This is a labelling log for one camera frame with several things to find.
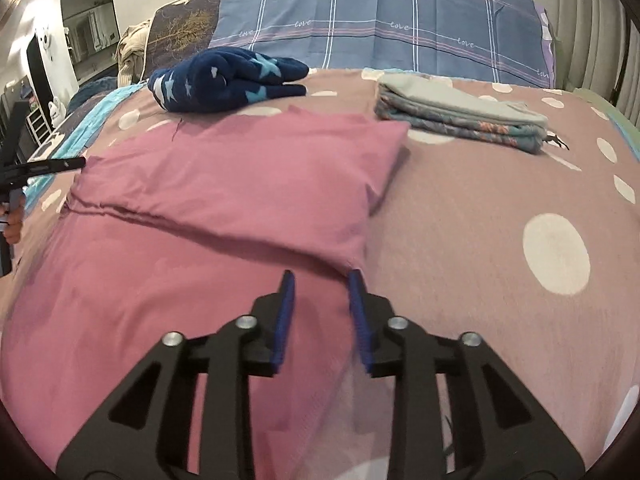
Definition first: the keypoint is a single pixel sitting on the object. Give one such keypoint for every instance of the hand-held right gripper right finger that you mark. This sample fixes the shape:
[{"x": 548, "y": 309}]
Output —
[{"x": 359, "y": 320}]

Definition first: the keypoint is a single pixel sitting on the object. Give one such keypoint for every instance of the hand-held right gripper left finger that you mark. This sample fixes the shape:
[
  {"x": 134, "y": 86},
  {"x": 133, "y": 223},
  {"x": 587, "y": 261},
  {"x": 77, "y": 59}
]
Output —
[{"x": 284, "y": 320}]

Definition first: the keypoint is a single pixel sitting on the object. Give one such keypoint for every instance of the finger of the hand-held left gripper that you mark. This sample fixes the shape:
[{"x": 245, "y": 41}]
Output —
[{"x": 57, "y": 164}]

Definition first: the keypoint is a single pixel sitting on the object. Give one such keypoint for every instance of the pink garment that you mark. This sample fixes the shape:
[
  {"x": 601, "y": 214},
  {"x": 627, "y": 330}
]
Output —
[{"x": 225, "y": 185}]

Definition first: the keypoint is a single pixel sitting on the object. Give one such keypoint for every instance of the person's left hand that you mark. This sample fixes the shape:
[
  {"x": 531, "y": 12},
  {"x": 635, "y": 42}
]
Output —
[{"x": 14, "y": 225}]

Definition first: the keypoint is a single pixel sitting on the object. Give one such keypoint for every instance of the teal blanket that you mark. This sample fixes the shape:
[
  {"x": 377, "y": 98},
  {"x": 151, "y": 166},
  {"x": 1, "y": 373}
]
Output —
[{"x": 97, "y": 110}]

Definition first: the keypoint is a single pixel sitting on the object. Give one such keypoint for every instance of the beige crumpled cloth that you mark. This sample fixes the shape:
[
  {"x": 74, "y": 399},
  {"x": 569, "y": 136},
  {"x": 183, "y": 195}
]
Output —
[{"x": 131, "y": 52}]

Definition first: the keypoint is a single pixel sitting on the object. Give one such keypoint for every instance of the mauve polka dot bedsheet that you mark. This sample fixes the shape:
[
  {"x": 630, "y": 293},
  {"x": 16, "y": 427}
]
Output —
[{"x": 475, "y": 210}]

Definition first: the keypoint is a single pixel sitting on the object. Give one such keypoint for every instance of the navy star print fleece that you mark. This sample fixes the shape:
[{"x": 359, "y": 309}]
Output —
[{"x": 220, "y": 77}]

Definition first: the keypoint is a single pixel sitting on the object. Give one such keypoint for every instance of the dark tree print pillow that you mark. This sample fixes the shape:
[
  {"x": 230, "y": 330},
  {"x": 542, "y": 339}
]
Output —
[{"x": 182, "y": 25}]

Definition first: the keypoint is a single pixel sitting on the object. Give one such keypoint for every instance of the folded grey floral cloth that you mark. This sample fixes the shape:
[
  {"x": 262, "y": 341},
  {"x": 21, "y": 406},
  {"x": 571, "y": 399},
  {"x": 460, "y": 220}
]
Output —
[{"x": 450, "y": 110}]

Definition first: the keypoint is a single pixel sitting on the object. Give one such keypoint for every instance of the blue plaid pillow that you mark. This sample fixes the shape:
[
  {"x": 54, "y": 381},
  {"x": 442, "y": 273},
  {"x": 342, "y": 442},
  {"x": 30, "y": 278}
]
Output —
[{"x": 375, "y": 15}]

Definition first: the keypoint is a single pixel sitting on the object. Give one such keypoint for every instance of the grey striped curtain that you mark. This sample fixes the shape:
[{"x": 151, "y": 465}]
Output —
[{"x": 595, "y": 25}]

